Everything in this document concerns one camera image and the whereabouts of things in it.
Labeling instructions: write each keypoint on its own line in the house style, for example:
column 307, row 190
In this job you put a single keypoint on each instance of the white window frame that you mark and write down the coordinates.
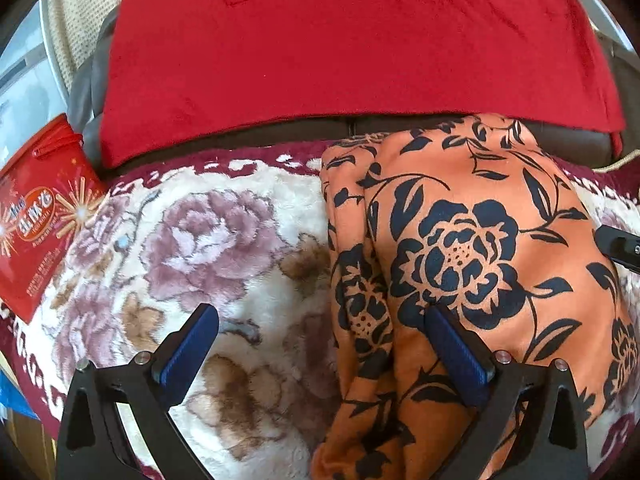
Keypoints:
column 603, row 21

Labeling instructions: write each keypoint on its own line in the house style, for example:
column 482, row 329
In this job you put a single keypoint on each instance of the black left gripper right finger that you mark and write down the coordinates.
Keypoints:
column 539, row 403

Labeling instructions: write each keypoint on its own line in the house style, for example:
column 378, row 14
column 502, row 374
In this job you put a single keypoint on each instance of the orange floral garment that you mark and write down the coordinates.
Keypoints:
column 473, row 216

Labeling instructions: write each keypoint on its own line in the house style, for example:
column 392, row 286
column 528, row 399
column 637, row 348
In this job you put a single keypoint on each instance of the red blanket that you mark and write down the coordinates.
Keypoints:
column 182, row 69

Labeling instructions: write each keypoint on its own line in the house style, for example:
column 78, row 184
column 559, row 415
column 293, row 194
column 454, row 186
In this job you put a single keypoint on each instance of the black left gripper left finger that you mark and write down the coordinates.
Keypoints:
column 92, row 441

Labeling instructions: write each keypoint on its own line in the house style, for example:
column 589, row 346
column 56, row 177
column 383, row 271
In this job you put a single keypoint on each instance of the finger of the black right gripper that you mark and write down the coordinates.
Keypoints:
column 620, row 246

